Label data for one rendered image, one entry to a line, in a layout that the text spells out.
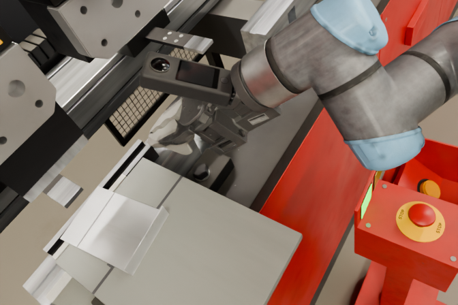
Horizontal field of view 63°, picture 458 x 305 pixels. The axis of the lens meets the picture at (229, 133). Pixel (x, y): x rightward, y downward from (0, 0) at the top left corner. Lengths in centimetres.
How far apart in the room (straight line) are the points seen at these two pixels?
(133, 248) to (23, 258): 157
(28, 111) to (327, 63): 30
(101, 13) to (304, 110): 42
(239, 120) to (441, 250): 38
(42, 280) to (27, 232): 152
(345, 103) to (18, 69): 32
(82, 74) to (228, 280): 54
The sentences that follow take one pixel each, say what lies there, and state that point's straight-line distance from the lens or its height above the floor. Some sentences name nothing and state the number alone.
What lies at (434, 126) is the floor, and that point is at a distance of 183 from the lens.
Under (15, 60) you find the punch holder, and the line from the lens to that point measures 40.
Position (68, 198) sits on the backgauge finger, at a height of 101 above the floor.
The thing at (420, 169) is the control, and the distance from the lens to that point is 81.
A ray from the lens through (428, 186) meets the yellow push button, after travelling 80.
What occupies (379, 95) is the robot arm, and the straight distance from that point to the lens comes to 42.
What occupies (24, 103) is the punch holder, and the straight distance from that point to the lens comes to 41.
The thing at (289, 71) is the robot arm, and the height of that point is 113.
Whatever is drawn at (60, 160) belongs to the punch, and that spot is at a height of 109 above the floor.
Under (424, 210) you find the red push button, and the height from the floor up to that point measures 81.
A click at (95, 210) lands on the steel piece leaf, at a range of 56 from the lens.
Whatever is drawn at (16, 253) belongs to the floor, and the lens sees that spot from 209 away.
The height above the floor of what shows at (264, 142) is 87.
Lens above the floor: 141
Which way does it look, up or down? 49 degrees down
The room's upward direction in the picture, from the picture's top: 22 degrees counter-clockwise
